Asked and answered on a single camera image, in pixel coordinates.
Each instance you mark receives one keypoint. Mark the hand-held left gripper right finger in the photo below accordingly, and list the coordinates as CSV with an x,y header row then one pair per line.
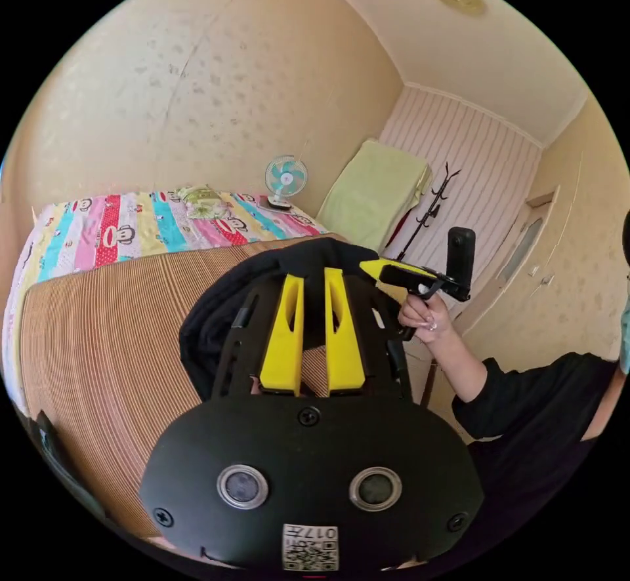
x,y
344,340

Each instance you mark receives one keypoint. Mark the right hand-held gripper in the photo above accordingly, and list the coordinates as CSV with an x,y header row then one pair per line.
x,y
411,280

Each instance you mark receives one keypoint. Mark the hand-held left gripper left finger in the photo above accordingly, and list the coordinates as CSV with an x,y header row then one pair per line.
x,y
283,340

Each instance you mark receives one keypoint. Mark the black pants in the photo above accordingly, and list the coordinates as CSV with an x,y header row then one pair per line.
x,y
236,291

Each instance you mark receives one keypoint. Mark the person's right forearm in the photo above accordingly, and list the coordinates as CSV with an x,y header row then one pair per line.
x,y
457,369

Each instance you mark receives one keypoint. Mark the person's right hand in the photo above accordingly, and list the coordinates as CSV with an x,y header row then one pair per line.
x,y
425,318

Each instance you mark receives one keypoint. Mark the light green cloth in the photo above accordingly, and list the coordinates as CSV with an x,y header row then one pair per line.
x,y
371,197

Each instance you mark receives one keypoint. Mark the black coat rack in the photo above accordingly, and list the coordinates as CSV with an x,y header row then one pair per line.
x,y
433,204

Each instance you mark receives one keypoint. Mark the small teal table fan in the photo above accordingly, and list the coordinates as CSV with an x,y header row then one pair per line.
x,y
285,178

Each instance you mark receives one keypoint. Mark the white door with glass pane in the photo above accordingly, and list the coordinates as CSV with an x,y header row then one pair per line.
x,y
526,241

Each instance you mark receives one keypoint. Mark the green floral pillow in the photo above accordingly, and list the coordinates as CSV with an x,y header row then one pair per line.
x,y
202,201

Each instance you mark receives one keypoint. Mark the bed with woven mat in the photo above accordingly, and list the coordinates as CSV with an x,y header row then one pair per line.
x,y
98,345

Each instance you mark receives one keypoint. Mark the person's body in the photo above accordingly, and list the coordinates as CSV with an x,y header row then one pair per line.
x,y
541,433

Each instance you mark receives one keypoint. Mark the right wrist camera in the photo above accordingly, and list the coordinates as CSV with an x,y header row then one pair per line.
x,y
462,259

